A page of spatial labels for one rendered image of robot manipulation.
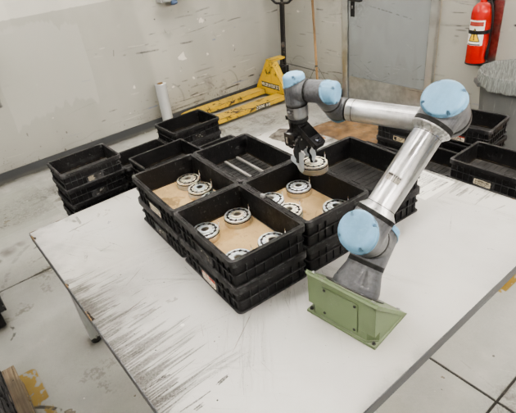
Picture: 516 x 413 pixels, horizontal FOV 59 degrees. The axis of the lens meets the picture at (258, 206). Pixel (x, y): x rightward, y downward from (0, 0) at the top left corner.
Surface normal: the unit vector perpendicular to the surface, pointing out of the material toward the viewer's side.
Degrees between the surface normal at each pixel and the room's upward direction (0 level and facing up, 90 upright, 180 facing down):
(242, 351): 0
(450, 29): 90
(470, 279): 0
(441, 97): 39
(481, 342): 0
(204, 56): 90
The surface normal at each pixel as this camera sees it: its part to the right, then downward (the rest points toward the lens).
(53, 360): -0.11, -0.84
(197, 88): 0.63, 0.36
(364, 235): -0.56, -0.12
